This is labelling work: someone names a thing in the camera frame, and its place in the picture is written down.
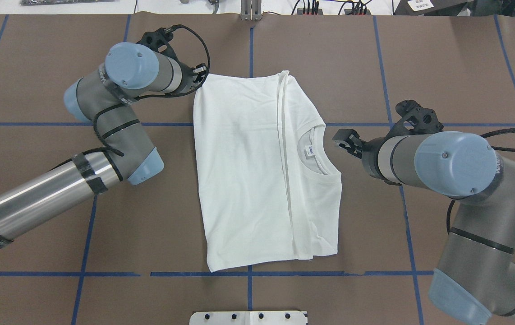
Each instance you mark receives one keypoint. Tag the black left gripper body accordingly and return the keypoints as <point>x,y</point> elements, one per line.
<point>188,79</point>

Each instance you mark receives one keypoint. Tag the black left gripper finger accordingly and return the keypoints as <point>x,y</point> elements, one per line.
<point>199,75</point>

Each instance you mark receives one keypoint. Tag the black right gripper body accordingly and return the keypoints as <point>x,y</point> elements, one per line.
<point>370,153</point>

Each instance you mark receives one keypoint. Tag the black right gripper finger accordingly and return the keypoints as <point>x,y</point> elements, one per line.
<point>349,140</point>

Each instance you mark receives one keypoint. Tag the white long-sleeve printed shirt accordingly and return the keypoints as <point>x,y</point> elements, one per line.
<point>268,191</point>

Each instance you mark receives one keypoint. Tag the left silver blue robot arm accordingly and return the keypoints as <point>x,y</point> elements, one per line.
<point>104,98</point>

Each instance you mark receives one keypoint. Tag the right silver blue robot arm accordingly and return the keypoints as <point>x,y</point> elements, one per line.
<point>475,277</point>

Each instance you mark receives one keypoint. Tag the white mounting plate with holes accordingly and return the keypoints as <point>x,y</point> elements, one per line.
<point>291,317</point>

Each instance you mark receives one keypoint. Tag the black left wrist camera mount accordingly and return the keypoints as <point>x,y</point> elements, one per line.
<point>159,41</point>

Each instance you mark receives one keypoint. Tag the aluminium frame post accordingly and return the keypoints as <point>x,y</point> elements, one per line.
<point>251,10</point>

